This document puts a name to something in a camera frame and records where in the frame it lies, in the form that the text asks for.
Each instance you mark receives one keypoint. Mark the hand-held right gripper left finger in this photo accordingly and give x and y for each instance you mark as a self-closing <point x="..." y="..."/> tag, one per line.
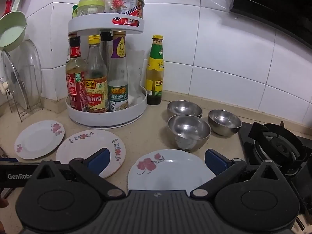
<point x="99" y="160"/>

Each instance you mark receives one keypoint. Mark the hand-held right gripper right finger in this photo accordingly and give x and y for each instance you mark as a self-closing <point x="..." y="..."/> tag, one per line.
<point x="215" y="160"/>

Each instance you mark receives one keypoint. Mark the large steel bowl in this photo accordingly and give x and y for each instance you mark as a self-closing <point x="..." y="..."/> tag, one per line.
<point x="189" y="131"/>

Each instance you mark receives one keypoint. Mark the person's left hand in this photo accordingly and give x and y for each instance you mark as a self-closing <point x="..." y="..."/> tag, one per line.
<point x="2" y="202"/>

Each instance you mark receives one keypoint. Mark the cream floral rim plate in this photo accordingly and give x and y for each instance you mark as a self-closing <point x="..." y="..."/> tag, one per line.
<point x="80" y="147"/>

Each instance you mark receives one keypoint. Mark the small steel bowl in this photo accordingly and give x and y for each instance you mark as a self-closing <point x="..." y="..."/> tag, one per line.
<point x="224" y="123"/>

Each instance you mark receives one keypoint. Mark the black gas stove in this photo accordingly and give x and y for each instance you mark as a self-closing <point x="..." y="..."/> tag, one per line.
<point x="248" y="141"/>

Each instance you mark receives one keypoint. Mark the small pink flower plate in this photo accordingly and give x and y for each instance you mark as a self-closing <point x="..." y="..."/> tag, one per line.
<point x="36" y="140"/>

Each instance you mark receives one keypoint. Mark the pale blue pink flower plate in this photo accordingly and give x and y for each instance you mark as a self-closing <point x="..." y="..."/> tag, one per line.
<point x="170" y="173"/>

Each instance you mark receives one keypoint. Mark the shallow steel bowl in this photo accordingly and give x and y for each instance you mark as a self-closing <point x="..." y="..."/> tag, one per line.
<point x="184" y="108"/>

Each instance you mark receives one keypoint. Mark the black burner grate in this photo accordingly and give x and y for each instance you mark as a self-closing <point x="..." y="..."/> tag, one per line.
<point x="277" y="146"/>

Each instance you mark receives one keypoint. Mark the yellow cap vinegar bottle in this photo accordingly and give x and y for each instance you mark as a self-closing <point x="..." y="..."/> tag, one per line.
<point x="96" y="87"/>

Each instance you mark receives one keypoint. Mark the red label soy sauce bottle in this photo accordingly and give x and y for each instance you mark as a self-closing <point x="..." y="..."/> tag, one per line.
<point x="76" y="82"/>

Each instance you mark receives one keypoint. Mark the purple label sauce bottle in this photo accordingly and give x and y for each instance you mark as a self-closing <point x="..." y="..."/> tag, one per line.
<point x="118" y="78"/>

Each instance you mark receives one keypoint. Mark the glass pot lid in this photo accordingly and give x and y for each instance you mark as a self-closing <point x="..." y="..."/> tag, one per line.
<point x="24" y="73"/>

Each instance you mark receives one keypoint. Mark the green label yellow cap bottle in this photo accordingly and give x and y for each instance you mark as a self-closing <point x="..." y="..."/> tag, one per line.
<point x="154" y="73"/>

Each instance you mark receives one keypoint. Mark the white two-tier spice rack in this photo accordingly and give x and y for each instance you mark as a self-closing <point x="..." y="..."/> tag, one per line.
<point x="107" y="20"/>

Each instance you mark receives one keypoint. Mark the green saucepan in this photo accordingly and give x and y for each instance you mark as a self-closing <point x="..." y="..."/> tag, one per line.
<point x="11" y="33"/>

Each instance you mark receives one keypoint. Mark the small green jar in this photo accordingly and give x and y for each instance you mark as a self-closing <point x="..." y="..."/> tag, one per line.
<point x="75" y="11"/>

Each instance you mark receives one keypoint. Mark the green lid glass jar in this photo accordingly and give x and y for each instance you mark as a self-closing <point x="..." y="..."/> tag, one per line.
<point x="90" y="7"/>

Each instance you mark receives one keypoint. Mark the red label dark jar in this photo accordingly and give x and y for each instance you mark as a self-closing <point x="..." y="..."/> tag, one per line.
<point x="141" y="6"/>

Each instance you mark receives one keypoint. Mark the black range hood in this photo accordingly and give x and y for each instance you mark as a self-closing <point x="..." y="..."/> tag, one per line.
<point x="280" y="2"/>

